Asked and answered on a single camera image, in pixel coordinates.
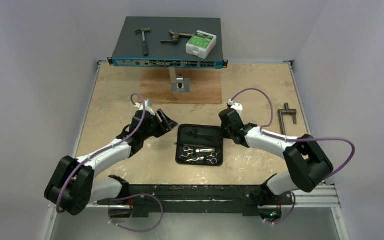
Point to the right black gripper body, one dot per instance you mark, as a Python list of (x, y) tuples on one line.
[(227, 129)]

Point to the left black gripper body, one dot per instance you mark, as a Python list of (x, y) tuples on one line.
[(146, 134)]

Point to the black comb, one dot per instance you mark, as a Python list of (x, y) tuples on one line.
[(199, 135)]

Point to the silver thinning scissors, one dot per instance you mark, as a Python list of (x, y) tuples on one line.
[(193, 152)]

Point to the black zippered tool case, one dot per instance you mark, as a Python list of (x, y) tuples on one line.
[(217, 142)]

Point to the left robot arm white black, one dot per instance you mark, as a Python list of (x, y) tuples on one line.
[(71, 186)]

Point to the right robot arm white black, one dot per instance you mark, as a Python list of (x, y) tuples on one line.
[(307, 164)]

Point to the silver scissors in case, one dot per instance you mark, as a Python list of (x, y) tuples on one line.
[(212, 161)]

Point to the wooden board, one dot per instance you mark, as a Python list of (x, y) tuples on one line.
[(205, 86)]

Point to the claw hammer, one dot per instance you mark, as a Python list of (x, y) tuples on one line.
[(145, 48)]

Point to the rusty metal clamp tool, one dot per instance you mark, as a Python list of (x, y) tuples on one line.
[(175, 37)]

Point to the white green plastic box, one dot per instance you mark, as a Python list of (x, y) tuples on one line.
[(201, 44)]

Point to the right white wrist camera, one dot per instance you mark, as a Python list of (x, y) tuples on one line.
[(236, 106)]

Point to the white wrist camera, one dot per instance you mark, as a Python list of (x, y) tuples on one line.
[(236, 106), (147, 106)]

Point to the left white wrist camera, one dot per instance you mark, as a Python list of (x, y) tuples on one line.
[(147, 106)]

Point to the metal stand bracket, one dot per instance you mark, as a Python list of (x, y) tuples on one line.
[(179, 83)]

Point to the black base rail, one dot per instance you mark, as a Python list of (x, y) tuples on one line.
[(247, 200)]

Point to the network switch rack unit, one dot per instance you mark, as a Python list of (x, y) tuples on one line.
[(128, 49)]

